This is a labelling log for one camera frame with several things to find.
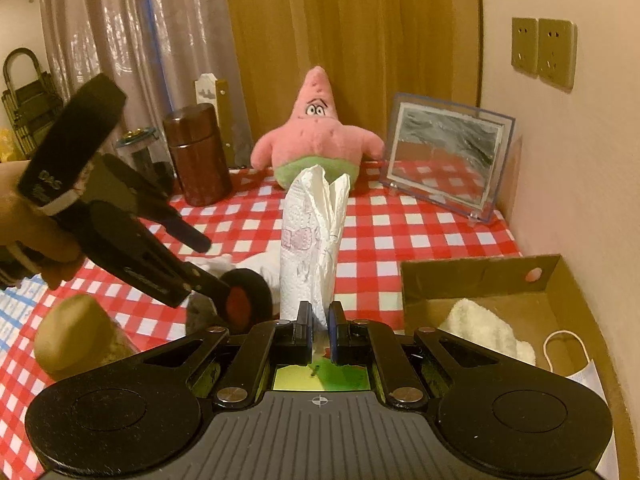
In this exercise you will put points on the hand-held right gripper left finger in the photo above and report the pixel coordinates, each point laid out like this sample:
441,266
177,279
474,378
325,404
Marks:
302,332

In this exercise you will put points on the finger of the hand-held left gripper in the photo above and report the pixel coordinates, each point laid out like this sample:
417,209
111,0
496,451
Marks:
145,260
185,230

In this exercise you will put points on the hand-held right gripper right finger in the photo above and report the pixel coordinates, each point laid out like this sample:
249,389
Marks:
336,335

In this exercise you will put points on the white cloth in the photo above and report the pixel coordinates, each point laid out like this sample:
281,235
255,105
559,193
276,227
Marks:
215,263

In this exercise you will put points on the green tissue box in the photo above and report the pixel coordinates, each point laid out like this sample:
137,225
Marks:
320,379

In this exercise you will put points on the white printed tissue paper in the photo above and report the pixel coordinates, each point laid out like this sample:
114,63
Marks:
310,240

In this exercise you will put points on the cream terry towel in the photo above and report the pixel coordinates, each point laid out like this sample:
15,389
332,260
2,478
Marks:
480,325

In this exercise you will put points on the brown cardboard box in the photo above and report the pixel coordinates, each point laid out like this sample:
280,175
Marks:
565,310

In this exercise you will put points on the white face mask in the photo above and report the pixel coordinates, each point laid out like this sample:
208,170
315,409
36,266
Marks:
587,377

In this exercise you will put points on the person's left hand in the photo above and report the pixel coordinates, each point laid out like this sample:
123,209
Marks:
30,230

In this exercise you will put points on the yellow plastic bag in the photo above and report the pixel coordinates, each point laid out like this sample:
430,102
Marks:
6,147

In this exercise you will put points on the brown wooden canister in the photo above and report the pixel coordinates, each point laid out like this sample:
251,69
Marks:
197,160

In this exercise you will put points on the dark glass jar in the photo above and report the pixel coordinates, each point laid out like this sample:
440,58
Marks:
145,160

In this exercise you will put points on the clear nut jar gold lid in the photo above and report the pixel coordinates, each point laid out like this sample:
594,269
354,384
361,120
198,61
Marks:
70,330

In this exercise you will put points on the shiny grey curtain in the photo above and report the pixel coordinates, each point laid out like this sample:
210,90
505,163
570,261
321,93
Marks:
125,35

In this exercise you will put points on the red white checkered tablecloth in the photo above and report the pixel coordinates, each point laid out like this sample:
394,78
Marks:
400,230

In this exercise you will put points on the blue checked bedsheet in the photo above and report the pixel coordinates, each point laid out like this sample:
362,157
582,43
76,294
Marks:
15,310

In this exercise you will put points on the pale wooden chair back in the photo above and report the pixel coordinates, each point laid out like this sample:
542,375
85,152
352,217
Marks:
207,90

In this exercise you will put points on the pink starfish plush toy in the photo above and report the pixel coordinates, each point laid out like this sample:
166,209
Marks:
320,135

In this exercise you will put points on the clear framed sand picture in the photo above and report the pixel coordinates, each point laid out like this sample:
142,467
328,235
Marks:
440,155

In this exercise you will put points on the gold wall socket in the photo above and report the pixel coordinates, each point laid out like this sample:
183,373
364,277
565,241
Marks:
556,52
524,45

